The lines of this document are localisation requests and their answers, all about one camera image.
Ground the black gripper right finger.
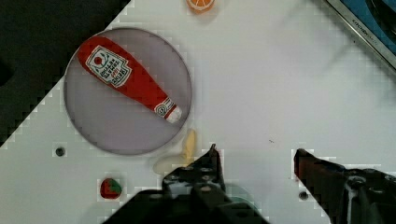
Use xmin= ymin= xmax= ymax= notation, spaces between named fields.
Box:
xmin=293 ymin=148 xmax=396 ymax=224

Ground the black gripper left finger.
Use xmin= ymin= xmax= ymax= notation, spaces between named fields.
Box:
xmin=162 ymin=144 xmax=226 ymax=198

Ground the yellow banana toy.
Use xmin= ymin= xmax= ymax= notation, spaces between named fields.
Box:
xmin=152 ymin=128 xmax=198 ymax=175

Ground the green bowl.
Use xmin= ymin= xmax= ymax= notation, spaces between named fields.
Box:
xmin=225 ymin=183 xmax=258 ymax=211

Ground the small red strawberry toy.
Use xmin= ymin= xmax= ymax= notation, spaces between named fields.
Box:
xmin=100 ymin=178 xmax=122 ymax=200

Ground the grey round plate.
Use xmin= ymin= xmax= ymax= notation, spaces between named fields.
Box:
xmin=64 ymin=28 xmax=193 ymax=155

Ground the red ketchup bottle toy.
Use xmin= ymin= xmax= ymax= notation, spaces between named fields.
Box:
xmin=78 ymin=35 xmax=182 ymax=123

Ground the orange slice toy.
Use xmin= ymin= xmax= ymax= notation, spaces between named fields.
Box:
xmin=186 ymin=0 xmax=216 ymax=14

